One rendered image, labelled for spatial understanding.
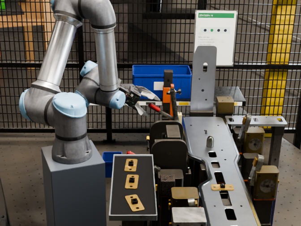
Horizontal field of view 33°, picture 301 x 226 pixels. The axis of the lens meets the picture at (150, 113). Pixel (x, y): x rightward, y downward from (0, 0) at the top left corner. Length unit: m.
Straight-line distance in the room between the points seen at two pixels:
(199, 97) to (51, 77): 0.91
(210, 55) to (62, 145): 0.96
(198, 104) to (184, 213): 1.07
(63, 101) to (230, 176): 0.71
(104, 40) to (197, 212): 0.75
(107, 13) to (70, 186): 0.65
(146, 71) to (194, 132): 0.56
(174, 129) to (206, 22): 0.95
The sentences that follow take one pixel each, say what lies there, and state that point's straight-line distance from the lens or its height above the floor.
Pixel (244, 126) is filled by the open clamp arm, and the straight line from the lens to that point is 2.26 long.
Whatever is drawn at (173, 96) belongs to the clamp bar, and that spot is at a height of 1.19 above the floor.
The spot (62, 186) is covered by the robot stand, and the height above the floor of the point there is 1.03.
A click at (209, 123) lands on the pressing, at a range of 2.43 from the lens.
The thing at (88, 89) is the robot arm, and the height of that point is 1.26.
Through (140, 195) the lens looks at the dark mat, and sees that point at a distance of 1.55.
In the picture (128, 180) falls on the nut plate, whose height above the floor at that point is 1.16.
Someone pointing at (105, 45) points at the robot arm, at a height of 1.47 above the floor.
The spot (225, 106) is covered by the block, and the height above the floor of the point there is 1.03.
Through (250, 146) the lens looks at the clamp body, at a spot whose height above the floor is 0.98.
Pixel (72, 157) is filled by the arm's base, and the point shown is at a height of 1.13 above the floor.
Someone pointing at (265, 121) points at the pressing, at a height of 1.00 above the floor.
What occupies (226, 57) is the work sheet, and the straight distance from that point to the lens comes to 2.79.
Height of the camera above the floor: 2.00
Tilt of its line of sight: 23 degrees down
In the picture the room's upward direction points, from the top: 1 degrees clockwise
